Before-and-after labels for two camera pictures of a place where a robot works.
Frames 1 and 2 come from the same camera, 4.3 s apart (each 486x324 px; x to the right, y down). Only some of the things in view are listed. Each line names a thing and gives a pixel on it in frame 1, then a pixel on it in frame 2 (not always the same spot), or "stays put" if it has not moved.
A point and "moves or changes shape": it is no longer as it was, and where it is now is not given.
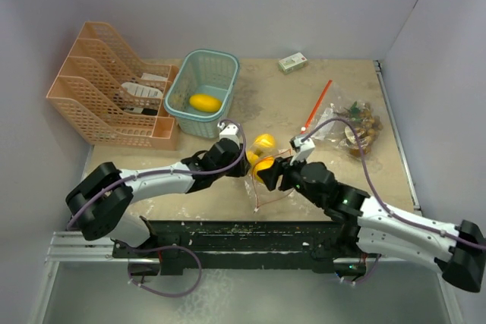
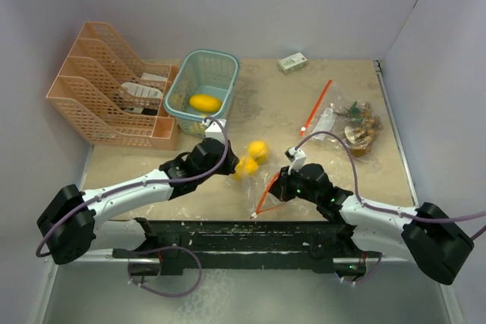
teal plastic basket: x=200 y=93 stays put
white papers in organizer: x=143 y=90 stays put
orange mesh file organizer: x=111 y=96 stays put
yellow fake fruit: x=251 y=158 moves or changes shape
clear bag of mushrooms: x=351 y=125 stays put
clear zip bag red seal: x=263 y=150 moves or changes shape
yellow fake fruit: x=266 y=140 -> x=258 y=151
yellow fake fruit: x=262 y=165 moves or changes shape
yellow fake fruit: x=205 y=102 stays put
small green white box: x=292 y=63 stays put
